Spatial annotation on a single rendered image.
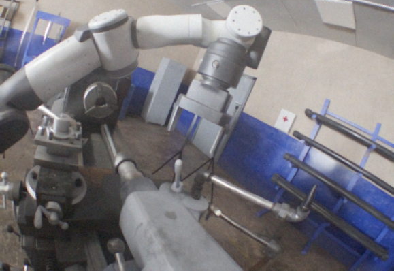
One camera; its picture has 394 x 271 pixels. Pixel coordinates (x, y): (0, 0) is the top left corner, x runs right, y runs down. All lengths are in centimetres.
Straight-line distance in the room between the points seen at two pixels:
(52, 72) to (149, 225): 35
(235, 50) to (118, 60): 22
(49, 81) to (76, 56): 7
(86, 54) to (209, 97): 25
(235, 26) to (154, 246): 43
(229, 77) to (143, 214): 33
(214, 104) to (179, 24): 17
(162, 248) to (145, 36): 40
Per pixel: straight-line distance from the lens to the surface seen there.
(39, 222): 48
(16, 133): 42
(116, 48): 35
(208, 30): 42
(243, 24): 34
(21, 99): 38
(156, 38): 36
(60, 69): 36
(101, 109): 137
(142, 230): 39
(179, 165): 39
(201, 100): 35
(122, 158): 63
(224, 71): 33
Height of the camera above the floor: 144
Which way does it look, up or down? 11 degrees down
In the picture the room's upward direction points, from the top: 24 degrees clockwise
